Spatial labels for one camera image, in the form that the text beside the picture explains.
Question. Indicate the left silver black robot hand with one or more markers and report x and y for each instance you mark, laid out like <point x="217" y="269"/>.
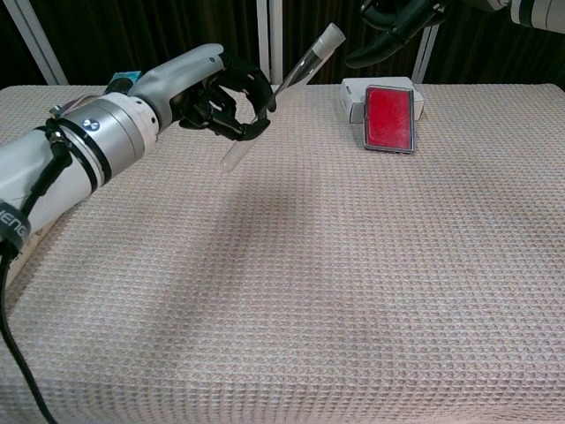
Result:
<point x="185" y="75"/>

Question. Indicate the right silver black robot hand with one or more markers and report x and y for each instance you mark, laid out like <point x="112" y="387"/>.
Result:
<point x="397" y="26"/>

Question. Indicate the clear glass test tube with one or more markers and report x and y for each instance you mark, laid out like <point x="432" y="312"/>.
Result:
<point x="304" y="66"/>

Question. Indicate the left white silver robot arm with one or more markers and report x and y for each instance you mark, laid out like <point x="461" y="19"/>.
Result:
<point x="88" y="146"/>

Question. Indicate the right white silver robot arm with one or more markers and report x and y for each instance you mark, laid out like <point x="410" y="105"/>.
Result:
<point x="534" y="11"/>

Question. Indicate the teal small box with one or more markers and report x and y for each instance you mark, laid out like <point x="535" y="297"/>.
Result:
<point x="125" y="79"/>

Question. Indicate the dark pleated curtain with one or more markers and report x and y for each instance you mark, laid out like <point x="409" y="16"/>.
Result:
<point x="132" y="31"/>

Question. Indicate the white cardboard box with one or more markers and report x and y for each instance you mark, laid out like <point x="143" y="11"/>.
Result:
<point x="353" y="99"/>

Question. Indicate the red flat case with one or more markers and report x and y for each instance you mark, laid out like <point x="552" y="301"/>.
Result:
<point x="389" y="118"/>

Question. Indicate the beige waffle tablecloth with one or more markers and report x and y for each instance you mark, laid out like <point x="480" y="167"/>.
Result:
<point x="282" y="287"/>

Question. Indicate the slanted white frame pole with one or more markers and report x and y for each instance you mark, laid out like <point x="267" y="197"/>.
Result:
<point x="424" y="57"/>
<point x="37" y="44"/>

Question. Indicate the upright white frame pole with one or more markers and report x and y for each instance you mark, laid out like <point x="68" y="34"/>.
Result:
<point x="263" y="42"/>
<point x="276" y="42"/>

